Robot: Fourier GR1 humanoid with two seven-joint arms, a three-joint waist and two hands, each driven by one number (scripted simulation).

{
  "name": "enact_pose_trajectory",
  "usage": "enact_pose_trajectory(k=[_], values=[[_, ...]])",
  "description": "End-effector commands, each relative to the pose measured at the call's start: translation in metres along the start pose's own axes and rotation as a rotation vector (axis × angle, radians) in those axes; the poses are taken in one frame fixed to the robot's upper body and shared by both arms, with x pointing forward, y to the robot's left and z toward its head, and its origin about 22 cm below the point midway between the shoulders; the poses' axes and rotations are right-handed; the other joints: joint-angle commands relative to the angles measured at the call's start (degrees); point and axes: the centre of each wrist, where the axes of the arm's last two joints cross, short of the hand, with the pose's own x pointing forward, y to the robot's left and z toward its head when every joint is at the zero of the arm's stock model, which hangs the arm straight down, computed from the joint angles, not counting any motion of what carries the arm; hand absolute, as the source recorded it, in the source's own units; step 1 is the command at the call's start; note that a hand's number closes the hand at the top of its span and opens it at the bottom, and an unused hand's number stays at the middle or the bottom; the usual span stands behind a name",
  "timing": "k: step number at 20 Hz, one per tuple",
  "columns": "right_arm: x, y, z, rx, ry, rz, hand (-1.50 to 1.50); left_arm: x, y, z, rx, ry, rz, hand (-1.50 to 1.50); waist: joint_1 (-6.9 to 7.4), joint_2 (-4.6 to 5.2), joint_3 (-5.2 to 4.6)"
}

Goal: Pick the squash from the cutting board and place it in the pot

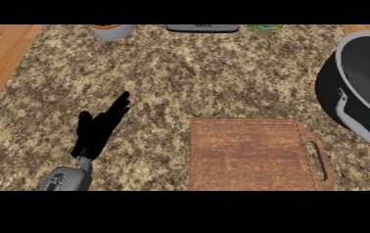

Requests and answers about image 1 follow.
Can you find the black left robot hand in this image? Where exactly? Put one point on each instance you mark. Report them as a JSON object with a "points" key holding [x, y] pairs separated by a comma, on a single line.
{"points": [[99, 127]]}

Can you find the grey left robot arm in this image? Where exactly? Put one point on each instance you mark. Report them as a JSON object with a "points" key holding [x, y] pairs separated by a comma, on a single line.
{"points": [[68, 178]]}

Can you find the brown wooden cutting board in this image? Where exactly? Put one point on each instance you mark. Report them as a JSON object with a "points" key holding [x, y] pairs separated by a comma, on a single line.
{"points": [[251, 155]]}

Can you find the grey metal pot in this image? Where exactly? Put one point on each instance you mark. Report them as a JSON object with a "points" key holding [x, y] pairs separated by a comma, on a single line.
{"points": [[351, 80]]}

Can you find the grey cup with orange top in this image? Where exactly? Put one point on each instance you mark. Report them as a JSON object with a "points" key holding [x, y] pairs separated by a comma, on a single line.
{"points": [[111, 31]]}

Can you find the dark grey flat appliance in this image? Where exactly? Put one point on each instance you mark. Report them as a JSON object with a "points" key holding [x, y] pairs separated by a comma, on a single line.
{"points": [[202, 28]]}

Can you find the green box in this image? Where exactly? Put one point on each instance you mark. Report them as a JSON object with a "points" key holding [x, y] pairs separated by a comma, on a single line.
{"points": [[267, 26]]}

